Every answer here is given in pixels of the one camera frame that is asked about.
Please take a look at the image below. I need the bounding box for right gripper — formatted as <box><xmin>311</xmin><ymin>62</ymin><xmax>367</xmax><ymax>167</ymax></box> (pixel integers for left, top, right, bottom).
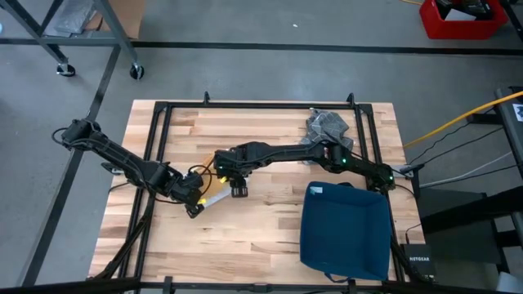
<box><xmin>214</xmin><ymin>147</ymin><xmax>253</xmax><ymax>198</ymax></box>

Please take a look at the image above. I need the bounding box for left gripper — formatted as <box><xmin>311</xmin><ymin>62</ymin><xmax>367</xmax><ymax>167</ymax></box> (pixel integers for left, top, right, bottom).
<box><xmin>169</xmin><ymin>171</ymin><xmax>205</xmax><ymax>220</ymax></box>

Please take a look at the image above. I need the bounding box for white checked towel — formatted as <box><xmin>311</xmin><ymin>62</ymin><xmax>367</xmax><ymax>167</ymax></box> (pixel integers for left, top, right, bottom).
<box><xmin>203</xmin><ymin>185</ymin><xmax>232</xmax><ymax>208</ymax></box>

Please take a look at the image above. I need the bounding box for grey checked towel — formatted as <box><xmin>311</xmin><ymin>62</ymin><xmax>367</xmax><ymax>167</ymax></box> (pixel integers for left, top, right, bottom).
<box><xmin>300</xmin><ymin>108</ymin><xmax>355</xmax><ymax>164</ymax></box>

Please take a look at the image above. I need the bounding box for navy fabric basket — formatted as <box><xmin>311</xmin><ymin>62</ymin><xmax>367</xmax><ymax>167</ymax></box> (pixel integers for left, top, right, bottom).
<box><xmin>299</xmin><ymin>180</ymin><xmax>392</xmax><ymax>284</ymax></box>

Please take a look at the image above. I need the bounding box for brown cardboard box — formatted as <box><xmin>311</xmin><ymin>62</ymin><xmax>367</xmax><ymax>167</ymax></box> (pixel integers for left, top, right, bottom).
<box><xmin>96</xmin><ymin>0</ymin><xmax>147</xmax><ymax>40</ymax></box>

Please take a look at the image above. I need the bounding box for silver foil bag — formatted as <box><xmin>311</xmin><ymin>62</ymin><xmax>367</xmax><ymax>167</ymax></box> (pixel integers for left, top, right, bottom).
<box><xmin>52</xmin><ymin>0</ymin><xmax>97</xmax><ymax>34</ymax></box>

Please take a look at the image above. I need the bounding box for red plastic bin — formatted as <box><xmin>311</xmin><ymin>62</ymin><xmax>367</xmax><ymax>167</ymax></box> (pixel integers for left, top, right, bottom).
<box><xmin>418</xmin><ymin>0</ymin><xmax>509</xmax><ymax>41</ymax></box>

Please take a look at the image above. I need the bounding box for white paper sheet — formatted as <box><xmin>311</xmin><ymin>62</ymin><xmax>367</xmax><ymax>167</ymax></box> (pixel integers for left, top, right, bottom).
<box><xmin>443</xmin><ymin>8</ymin><xmax>479</xmax><ymax>21</ymax></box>

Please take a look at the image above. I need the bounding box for black side table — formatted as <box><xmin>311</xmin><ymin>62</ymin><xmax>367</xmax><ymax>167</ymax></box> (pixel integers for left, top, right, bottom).
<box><xmin>492</xmin><ymin>85</ymin><xmax>523</xmax><ymax>180</ymax></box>

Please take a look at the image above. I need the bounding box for black electronic device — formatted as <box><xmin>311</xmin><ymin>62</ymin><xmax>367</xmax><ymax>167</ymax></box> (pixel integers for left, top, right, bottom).
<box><xmin>434</xmin><ymin>0</ymin><xmax>493</xmax><ymax>20</ymax></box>

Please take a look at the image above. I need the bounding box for black metal table frame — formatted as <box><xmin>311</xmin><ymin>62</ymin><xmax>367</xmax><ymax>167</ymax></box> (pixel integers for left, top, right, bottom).
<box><xmin>87</xmin><ymin>91</ymin><xmax>414</xmax><ymax>294</ymax></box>

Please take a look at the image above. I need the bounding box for black Netgear network switch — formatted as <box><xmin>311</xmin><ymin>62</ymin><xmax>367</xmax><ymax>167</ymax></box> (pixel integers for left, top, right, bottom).
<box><xmin>399</xmin><ymin>243</ymin><xmax>436</xmax><ymax>282</ymax></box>

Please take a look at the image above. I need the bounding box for grey metal cart frame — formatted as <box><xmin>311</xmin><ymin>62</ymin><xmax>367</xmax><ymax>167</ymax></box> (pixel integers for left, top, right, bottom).
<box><xmin>0</xmin><ymin>0</ymin><xmax>140</xmax><ymax>69</ymax></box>

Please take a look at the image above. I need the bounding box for thick yellow cable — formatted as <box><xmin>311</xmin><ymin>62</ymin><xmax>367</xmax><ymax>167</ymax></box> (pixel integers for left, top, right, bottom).
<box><xmin>403</xmin><ymin>89</ymin><xmax>523</xmax><ymax>149</ymax></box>

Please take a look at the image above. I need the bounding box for light grey cable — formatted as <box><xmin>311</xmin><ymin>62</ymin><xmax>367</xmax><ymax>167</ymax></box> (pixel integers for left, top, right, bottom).
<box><xmin>420</xmin><ymin>151</ymin><xmax>514</xmax><ymax>188</ymax></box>

